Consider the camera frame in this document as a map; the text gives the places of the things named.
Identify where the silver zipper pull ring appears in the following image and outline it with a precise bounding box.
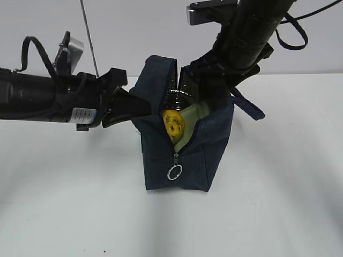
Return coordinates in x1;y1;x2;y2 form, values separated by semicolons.
167;152;183;181

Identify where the dark blue lunch bag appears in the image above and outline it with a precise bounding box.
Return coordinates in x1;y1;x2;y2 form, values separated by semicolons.
130;55;265;192

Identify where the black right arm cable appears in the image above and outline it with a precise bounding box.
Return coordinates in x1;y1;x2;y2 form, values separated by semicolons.
274;0;343;51

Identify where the glass container with green lid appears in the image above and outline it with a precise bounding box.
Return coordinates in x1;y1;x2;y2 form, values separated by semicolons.
174;102;211;152

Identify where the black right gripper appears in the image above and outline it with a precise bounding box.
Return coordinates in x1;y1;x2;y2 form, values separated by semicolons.
189;45;273;102

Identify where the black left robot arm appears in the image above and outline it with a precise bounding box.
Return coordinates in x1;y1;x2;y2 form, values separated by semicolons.
1;68;152;132

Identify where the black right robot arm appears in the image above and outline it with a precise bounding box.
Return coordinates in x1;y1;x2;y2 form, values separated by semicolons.
188;0;293;101

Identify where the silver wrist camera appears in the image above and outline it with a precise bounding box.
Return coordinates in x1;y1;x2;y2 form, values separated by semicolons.
54;31;84;75
187;0;238;26

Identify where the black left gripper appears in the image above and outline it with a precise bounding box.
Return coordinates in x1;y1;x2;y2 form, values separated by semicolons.
53;68;152;131

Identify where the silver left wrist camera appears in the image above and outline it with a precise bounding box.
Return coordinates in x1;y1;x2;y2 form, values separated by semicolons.
54;31;84;75

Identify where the yellow pear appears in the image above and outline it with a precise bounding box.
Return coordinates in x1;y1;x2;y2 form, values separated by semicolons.
162;109;185;144

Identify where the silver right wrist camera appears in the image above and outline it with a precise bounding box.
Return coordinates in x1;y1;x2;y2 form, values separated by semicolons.
187;0;238;26

